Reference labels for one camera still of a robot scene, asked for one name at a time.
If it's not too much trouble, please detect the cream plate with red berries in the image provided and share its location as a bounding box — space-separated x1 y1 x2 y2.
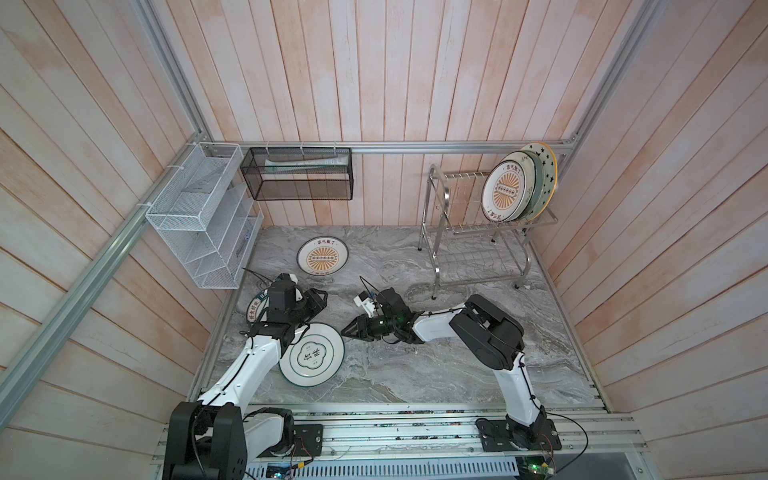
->
517 150 536 220

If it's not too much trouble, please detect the white wire mesh shelf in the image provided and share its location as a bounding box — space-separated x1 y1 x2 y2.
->
147 142 264 290

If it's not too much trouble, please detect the green rim lettered plate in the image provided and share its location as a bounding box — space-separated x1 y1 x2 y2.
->
246 290 269 325

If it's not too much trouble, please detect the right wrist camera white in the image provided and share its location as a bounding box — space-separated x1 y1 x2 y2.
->
354 292 380 318

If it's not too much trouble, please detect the black wire mesh basket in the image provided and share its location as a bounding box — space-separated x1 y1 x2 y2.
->
240 146 354 202

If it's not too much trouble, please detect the stainless steel dish rack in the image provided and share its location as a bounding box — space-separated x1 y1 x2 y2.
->
418 164 558 299

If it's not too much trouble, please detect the small sunburst plate far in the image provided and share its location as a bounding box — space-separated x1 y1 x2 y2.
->
297 236 349 276

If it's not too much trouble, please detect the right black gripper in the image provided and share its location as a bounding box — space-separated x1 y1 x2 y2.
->
341 313 400 340

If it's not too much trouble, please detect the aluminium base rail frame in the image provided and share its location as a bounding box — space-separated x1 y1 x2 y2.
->
245 398 661 479

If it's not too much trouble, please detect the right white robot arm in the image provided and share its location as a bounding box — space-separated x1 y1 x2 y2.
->
341 288 562 453

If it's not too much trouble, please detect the white star patterned plate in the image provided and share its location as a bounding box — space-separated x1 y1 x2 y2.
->
522 142 558 221

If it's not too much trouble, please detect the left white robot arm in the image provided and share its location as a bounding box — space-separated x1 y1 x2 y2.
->
162 273 328 479

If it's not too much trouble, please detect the white plate green clover outline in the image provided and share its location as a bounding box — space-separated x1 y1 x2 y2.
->
279 323 345 388

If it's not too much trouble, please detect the mint green flower plate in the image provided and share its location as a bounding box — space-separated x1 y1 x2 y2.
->
524 150 545 221

